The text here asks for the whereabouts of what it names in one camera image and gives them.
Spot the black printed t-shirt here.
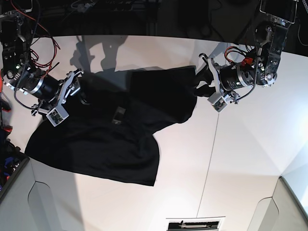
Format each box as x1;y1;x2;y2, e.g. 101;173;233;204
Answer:
25;66;197;186

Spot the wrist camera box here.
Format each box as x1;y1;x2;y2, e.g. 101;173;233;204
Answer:
208;93;228;113
46;105;69;127

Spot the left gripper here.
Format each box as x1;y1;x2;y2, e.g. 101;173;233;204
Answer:
194;53;257;104

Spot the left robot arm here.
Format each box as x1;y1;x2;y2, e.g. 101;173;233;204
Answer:
194;0;298;112

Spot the grey bin with clothes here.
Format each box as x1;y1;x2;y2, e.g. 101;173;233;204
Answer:
0;138;29;202

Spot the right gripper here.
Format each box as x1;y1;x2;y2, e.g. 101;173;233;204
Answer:
9;69;91;117

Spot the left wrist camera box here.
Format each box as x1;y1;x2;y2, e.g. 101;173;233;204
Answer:
208;93;228;113

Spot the orange black tool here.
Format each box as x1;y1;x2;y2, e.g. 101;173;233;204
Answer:
0;70;13;134

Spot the white label card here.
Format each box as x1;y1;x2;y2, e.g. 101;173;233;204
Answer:
165;217;225;231

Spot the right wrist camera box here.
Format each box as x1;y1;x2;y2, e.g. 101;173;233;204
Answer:
46;105;69;127

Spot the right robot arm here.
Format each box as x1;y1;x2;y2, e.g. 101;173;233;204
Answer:
0;0;84;126

